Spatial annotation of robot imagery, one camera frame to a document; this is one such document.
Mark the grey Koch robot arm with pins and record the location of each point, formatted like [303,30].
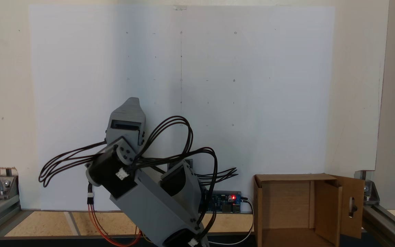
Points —
[156,206]

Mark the brown cardboard box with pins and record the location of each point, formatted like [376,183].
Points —
[286,206]

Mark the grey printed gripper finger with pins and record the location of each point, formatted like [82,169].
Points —
[129,109]

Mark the metal corner bracket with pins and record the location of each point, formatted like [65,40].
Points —
[369,192]
[4,185]

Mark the blue power circuit board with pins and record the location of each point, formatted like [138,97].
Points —
[221,203]

